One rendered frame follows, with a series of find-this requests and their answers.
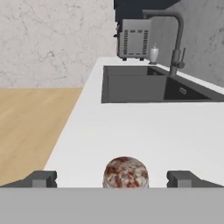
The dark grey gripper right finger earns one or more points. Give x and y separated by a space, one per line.
179 178

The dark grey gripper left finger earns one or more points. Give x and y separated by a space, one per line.
43 178

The red speckled shaker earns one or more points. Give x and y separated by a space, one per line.
125 172

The dark grey sink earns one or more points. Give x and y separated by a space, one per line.
145 84

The white soap dispenser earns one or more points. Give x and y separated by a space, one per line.
154 54

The grey tap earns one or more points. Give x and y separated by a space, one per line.
178 43

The silver toaster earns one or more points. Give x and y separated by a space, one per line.
133 39

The dark wall cupboard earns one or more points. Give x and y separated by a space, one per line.
140 7

